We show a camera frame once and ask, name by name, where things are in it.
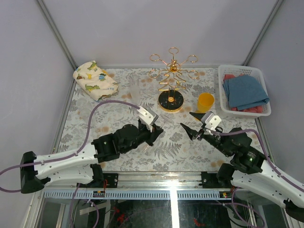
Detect dinosaur print cloth bag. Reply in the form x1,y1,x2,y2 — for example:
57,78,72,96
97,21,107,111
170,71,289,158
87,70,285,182
73,60,119,101

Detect yellow plastic goblet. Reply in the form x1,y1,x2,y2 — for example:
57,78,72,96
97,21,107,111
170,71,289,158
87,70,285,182
196,93,215,113

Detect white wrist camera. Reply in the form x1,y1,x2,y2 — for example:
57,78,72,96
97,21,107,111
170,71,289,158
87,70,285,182
137,106,159,132
201,111,222,132

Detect floral table mat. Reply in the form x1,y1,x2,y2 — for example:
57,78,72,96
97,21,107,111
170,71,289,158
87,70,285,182
55,68,257,172

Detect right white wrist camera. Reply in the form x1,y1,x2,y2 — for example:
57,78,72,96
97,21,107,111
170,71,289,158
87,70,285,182
201,111,222,132

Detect clear glass near left edge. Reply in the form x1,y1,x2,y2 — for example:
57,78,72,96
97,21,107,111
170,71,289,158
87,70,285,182
76,98,93,120

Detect red cloth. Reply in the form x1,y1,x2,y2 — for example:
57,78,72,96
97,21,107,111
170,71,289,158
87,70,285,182
223,73,265,114

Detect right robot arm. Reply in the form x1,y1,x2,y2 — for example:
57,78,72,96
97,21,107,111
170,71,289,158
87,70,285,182
181,112,304,222

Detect gold wine glass rack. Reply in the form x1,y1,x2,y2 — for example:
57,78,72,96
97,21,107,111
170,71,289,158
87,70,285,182
148,47,200,113

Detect tall clear flute glass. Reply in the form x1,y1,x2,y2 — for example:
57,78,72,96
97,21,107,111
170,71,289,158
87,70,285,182
129,75,141,106

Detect blue folded cloth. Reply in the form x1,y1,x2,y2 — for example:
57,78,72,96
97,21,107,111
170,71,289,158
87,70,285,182
222,75,270,111

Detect aluminium front rail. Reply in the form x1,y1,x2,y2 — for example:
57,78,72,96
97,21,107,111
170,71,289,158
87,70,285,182
42,171,234,200

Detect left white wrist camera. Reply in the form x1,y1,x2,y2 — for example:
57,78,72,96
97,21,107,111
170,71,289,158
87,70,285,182
137,106,159,132

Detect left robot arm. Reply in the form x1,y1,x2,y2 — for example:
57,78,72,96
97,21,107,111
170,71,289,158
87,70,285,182
20,122,163,194

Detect white plastic basket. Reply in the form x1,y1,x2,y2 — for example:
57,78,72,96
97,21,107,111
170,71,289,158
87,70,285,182
218,65,271,119

